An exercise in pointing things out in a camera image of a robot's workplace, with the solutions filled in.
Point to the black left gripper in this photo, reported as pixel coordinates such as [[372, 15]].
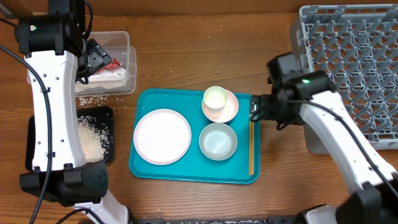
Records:
[[99, 57]]

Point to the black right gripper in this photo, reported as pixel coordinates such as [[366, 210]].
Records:
[[263, 101]]

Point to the red snack wrapper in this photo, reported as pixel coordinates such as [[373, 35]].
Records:
[[113, 65]]

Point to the grey green bowl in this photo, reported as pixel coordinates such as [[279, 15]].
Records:
[[218, 141]]

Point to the food scraps and rice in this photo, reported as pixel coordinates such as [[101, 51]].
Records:
[[94, 138]]

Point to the large pink plate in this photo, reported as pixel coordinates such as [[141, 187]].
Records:
[[162, 137]]

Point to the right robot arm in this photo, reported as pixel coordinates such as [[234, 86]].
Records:
[[300, 98]]

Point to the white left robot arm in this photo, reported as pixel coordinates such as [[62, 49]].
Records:
[[59, 171]]

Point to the clear plastic waste bin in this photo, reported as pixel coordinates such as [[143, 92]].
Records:
[[70, 65]]

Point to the grey dishwasher rack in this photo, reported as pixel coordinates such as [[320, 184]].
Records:
[[356, 46]]

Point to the white tissue pile in bin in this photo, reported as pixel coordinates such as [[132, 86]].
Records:
[[103, 82]]

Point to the wooden chopstick right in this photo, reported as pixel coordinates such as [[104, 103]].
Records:
[[253, 148]]

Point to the wooden chopstick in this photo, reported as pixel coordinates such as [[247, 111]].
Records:
[[253, 148], [250, 148]]

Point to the wooden chopstick left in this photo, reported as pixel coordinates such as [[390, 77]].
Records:
[[250, 148]]

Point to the small pink saucer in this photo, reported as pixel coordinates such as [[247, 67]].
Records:
[[229, 111]]

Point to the black rectangular tray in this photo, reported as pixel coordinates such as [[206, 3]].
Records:
[[103, 114]]

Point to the light green cup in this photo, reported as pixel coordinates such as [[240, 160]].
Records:
[[215, 97]]

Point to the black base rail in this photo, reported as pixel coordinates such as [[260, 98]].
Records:
[[273, 219]]

